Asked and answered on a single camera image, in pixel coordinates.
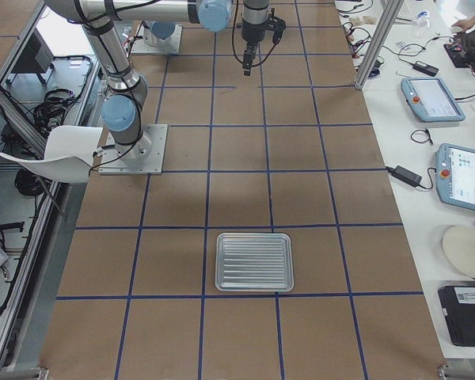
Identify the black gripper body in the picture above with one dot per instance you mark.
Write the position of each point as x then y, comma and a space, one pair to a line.
252, 32

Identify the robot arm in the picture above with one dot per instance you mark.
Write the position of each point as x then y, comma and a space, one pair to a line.
253, 16
98, 18

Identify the ribbed metal tray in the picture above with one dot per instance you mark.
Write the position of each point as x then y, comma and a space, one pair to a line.
254, 262

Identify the far black power adapter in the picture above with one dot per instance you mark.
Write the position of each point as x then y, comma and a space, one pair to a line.
425, 68

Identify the black power adapter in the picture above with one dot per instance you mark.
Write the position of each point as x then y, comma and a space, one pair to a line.
425, 68
404, 175

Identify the clear plastic bottle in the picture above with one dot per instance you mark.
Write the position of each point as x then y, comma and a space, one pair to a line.
423, 23

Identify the far blue teach pendant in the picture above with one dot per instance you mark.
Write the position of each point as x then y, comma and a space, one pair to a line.
430, 100

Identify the blue teach pendant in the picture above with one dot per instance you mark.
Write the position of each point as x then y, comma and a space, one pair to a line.
455, 175
430, 100

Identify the near black power adapter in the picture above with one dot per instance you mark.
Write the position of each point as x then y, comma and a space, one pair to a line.
404, 175

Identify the white plastic chair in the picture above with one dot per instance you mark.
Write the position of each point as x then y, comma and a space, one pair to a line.
68, 154

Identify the near blue teach pendant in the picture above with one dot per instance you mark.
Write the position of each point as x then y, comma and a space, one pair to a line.
455, 175

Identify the beige round plate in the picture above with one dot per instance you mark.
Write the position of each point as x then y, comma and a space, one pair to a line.
459, 247

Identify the black laptop with label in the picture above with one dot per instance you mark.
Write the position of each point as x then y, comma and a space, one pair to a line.
458, 306

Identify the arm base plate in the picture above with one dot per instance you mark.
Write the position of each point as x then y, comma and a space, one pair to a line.
157, 41
145, 157

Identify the aluminium frame post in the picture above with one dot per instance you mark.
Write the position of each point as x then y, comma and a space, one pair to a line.
381, 32

